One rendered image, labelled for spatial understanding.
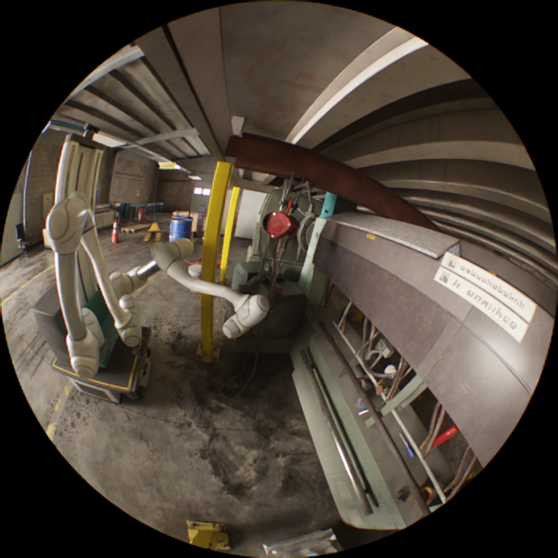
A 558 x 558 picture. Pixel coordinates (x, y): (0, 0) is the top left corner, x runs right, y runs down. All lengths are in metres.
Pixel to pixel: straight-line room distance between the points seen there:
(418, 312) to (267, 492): 1.40
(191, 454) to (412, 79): 1.91
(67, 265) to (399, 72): 1.05
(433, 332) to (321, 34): 1.07
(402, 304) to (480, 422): 0.63
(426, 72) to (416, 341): 0.86
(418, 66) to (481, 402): 0.90
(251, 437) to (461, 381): 1.32
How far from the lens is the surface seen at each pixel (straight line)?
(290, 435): 1.54
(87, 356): 0.94
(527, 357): 0.75
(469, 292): 0.75
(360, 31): 0.68
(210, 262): 1.23
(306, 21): 0.69
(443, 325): 0.75
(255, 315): 0.75
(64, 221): 0.65
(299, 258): 2.23
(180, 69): 0.42
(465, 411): 0.80
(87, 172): 1.34
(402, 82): 0.53
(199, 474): 1.44
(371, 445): 1.07
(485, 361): 0.73
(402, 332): 0.84
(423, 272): 0.82
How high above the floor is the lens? 1.43
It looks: 22 degrees down
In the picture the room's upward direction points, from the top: 14 degrees clockwise
